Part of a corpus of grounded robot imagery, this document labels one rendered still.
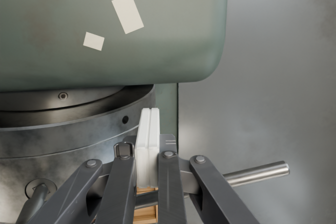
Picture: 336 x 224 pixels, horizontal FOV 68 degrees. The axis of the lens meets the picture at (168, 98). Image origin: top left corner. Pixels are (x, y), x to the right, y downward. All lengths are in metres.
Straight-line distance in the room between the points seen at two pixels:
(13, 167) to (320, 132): 2.07
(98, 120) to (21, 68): 0.10
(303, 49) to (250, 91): 0.44
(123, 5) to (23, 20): 0.09
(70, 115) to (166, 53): 0.14
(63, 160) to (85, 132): 0.04
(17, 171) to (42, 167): 0.03
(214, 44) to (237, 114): 1.53
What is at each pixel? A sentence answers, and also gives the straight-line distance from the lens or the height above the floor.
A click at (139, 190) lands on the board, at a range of 0.78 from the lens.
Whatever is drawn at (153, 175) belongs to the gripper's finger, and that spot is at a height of 1.36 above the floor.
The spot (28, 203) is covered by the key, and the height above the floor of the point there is 1.27.
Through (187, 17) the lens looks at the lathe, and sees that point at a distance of 0.24.
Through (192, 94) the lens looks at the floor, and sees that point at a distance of 1.61.
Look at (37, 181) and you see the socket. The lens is 0.33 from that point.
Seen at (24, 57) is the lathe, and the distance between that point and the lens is 0.26.
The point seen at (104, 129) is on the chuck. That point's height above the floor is 1.21.
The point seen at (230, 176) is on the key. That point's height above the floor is 1.33.
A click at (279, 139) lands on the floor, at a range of 2.02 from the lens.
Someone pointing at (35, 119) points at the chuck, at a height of 1.22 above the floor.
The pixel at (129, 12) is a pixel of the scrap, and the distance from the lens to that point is 0.24.
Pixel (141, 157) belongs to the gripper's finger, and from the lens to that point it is 0.16.
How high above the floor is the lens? 1.49
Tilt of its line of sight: 70 degrees down
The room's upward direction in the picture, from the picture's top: 155 degrees clockwise
